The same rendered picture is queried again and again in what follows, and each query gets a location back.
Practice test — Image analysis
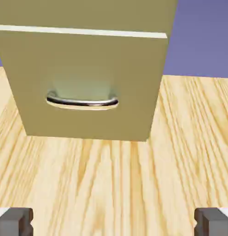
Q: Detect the olive drawer front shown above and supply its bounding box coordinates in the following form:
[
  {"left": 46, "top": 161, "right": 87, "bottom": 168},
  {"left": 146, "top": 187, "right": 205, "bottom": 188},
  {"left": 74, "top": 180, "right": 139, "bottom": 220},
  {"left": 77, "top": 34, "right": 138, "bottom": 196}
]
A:
[{"left": 0, "top": 24, "right": 168, "bottom": 142}]

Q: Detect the olive painted cabinet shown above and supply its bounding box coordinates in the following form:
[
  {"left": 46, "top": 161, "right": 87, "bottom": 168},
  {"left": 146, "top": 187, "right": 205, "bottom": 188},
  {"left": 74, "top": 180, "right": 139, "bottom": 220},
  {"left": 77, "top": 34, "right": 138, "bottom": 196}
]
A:
[{"left": 0, "top": 0, "right": 179, "bottom": 142}]

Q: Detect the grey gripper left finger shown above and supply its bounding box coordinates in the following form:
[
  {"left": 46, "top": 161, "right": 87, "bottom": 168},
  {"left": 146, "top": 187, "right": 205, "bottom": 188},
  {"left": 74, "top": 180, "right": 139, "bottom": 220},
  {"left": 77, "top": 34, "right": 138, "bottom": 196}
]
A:
[{"left": 0, "top": 207, "right": 34, "bottom": 236}]

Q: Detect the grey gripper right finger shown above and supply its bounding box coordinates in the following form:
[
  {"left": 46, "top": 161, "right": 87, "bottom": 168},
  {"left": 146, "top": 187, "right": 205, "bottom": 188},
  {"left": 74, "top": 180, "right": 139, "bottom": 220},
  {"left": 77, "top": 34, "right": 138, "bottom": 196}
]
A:
[{"left": 194, "top": 207, "right": 228, "bottom": 236}]

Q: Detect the curved silver drawer handle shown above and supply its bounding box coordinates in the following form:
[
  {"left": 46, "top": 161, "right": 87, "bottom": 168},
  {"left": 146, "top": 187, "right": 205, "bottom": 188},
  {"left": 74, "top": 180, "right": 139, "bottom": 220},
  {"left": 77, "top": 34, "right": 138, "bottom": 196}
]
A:
[{"left": 46, "top": 90, "right": 119, "bottom": 107}]

